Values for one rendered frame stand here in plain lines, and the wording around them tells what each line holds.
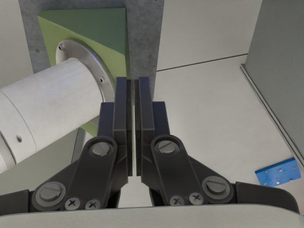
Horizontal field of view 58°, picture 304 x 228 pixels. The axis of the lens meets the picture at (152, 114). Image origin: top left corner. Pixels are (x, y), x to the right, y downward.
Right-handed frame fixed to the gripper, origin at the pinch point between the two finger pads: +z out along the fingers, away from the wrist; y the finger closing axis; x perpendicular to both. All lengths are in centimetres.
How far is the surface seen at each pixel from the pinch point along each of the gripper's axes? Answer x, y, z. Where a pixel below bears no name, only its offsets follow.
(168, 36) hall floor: -58, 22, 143
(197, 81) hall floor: -89, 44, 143
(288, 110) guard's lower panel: -67, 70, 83
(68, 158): -129, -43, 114
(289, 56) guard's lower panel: -47, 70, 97
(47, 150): -129, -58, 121
